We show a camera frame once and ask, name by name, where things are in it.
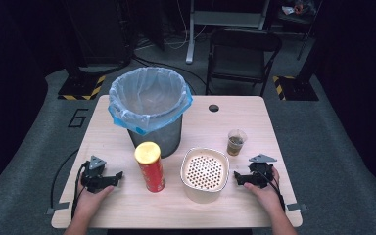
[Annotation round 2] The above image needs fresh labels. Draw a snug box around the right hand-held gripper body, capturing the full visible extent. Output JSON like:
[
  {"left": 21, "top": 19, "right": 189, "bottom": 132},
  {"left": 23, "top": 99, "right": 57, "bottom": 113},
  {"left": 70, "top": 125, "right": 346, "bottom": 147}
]
[{"left": 248, "top": 154, "right": 278, "bottom": 190}]

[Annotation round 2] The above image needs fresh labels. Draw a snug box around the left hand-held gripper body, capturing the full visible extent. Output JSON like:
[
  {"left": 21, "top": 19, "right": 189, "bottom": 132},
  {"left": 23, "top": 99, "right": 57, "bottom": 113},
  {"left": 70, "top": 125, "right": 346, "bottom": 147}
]
[{"left": 80, "top": 155, "right": 118, "bottom": 194}]

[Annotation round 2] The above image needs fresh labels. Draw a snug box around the clear plastic cup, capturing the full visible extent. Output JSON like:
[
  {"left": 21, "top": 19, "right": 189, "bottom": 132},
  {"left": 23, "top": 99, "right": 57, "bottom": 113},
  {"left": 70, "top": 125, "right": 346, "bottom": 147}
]
[{"left": 226, "top": 128, "right": 249, "bottom": 157}]

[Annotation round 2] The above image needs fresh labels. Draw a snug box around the used tea bag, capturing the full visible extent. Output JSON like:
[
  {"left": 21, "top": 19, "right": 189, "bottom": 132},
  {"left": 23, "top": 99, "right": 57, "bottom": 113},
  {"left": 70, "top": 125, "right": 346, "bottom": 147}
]
[{"left": 229, "top": 136, "right": 245, "bottom": 149}]

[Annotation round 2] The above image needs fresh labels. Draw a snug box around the white container with perforated strainer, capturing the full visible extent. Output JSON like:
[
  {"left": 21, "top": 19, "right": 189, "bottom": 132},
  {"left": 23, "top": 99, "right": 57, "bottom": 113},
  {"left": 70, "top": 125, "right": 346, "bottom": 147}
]
[{"left": 179, "top": 147, "right": 231, "bottom": 205}]

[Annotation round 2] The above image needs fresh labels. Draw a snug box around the grey metal mesh trash bin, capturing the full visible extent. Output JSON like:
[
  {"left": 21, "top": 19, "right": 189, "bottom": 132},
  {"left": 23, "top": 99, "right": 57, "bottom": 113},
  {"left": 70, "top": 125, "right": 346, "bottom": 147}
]
[{"left": 126, "top": 113, "right": 184, "bottom": 160}]

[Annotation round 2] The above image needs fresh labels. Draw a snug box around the person's right hand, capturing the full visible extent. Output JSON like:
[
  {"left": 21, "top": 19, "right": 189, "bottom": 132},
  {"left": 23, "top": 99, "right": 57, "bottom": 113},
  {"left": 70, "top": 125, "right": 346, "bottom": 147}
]
[{"left": 243, "top": 166, "right": 286, "bottom": 213}]

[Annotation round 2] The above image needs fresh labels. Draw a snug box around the person's left hand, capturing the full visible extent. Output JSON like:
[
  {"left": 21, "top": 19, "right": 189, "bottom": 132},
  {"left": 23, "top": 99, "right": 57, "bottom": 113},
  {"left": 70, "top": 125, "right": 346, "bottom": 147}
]
[{"left": 75, "top": 180, "right": 116, "bottom": 218}]

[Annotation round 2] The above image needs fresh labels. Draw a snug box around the red chip can yellow lid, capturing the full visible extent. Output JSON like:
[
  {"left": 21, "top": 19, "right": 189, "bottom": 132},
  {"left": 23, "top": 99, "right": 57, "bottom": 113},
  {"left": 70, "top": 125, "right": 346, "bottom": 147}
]
[{"left": 133, "top": 141, "right": 166, "bottom": 194}]

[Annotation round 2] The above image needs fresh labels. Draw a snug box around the grey tape strip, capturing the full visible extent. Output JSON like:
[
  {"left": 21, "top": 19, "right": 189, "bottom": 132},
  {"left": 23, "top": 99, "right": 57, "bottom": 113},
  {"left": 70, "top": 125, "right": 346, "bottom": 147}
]
[
  {"left": 286, "top": 202, "right": 308, "bottom": 212},
  {"left": 46, "top": 201, "right": 71, "bottom": 215}
]

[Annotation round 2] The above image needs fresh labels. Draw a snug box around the blue translucent bin bag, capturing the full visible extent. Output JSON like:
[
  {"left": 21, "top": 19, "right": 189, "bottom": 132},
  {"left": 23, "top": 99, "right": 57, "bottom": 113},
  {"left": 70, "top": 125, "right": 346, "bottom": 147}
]
[{"left": 107, "top": 66, "right": 194, "bottom": 137}]

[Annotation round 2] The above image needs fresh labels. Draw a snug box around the hazard striped black base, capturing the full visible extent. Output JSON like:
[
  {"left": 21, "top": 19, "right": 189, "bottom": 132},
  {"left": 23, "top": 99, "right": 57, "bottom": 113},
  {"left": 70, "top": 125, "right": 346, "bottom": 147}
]
[
  {"left": 271, "top": 74, "right": 320, "bottom": 102},
  {"left": 57, "top": 74, "right": 107, "bottom": 102}
]

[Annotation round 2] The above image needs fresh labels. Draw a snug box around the black folding chair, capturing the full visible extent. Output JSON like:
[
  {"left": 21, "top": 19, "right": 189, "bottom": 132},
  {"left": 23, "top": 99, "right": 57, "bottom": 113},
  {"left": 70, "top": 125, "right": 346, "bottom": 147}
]
[{"left": 205, "top": 28, "right": 284, "bottom": 98}]

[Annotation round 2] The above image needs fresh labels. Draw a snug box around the black equipment cabinet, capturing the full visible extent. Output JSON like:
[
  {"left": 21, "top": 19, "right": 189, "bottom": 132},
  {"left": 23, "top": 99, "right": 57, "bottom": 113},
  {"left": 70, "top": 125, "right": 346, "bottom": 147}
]
[{"left": 61, "top": 0, "right": 135, "bottom": 71}]

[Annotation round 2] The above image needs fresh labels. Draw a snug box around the dark upright panel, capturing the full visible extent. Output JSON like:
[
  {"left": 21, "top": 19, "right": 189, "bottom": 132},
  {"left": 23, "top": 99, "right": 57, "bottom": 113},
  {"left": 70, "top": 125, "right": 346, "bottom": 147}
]
[{"left": 136, "top": 0, "right": 165, "bottom": 52}]

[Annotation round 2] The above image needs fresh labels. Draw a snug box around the dark cluttered shelf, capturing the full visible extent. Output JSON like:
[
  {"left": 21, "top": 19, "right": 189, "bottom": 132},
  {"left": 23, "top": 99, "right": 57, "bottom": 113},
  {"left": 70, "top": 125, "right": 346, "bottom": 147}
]
[{"left": 274, "top": 0, "right": 325, "bottom": 34}]

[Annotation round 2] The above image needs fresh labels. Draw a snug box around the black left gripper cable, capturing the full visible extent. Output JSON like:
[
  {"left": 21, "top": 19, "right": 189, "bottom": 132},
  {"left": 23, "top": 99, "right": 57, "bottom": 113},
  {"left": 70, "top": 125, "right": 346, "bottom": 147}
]
[{"left": 70, "top": 161, "right": 91, "bottom": 219}]

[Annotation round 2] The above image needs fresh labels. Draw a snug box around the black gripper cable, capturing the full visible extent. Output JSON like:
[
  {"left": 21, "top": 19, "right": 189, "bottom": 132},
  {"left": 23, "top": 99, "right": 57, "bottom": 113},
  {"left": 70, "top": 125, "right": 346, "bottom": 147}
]
[
  {"left": 257, "top": 168, "right": 287, "bottom": 212},
  {"left": 70, "top": 161, "right": 91, "bottom": 219}
]

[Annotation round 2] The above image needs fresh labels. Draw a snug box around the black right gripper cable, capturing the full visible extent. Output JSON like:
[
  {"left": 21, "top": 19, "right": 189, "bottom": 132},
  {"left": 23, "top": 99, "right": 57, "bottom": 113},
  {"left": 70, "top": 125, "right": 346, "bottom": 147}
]
[{"left": 257, "top": 168, "right": 287, "bottom": 212}]

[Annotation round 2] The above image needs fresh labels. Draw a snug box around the black cable on floor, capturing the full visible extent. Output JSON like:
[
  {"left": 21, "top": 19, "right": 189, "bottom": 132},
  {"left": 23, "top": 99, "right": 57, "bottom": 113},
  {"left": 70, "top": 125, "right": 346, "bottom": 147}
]
[{"left": 50, "top": 148, "right": 80, "bottom": 210}]

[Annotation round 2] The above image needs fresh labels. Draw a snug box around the long black floor cable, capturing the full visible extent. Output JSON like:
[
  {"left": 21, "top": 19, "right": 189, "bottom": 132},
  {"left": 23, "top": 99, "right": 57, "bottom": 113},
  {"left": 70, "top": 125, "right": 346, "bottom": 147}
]
[{"left": 131, "top": 54, "right": 211, "bottom": 96}]

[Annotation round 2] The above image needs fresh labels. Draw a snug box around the white cable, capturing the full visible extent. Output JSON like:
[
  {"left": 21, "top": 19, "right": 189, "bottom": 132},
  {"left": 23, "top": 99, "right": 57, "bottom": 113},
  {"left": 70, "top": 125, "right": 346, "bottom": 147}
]
[{"left": 163, "top": 0, "right": 208, "bottom": 51}]

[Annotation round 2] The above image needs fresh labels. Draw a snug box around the white metal desk frame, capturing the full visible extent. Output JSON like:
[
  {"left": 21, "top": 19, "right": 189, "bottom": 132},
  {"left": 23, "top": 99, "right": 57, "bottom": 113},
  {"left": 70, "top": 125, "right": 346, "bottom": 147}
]
[{"left": 184, "top": 0, "right": 271, "bottom": 65}]

